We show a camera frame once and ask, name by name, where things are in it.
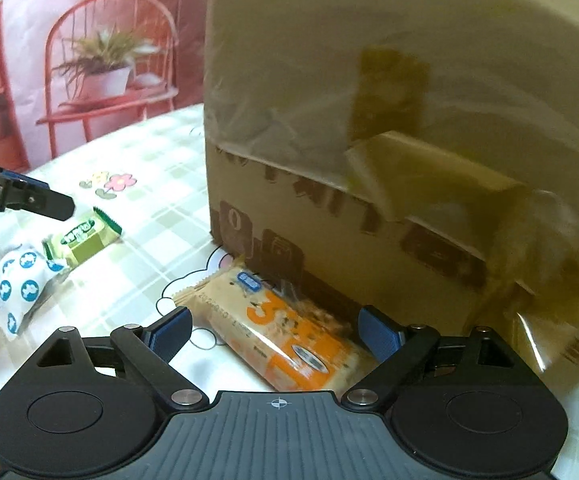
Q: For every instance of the brown cardboard box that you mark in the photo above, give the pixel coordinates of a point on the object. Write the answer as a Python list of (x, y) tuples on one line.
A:
[(329, 220)]

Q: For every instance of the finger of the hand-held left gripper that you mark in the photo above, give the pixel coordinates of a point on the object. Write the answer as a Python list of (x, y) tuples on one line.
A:
[(44, 202), (24, 181)]

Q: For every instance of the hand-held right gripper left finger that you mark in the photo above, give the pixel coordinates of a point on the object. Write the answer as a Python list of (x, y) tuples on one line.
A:
[(173, 332)]

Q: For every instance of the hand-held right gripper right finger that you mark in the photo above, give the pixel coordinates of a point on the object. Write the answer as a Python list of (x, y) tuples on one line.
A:
[(377, 332)]

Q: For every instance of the clear plastic box liner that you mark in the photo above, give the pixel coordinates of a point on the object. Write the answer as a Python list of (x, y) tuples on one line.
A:
[(294, 60)]

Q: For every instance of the orange white biscuit packet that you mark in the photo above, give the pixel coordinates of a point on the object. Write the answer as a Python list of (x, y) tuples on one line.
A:
[(269, 325)]

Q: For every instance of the green white snack packet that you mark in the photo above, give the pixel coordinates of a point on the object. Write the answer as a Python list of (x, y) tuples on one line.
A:
[(81, 240)]

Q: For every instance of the white blue dotted packet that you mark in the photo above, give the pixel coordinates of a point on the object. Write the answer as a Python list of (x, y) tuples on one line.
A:
[(19, 285)]

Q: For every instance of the printed red backdrop cloth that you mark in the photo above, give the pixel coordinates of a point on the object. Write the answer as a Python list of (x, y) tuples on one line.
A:
[(94, 35)]

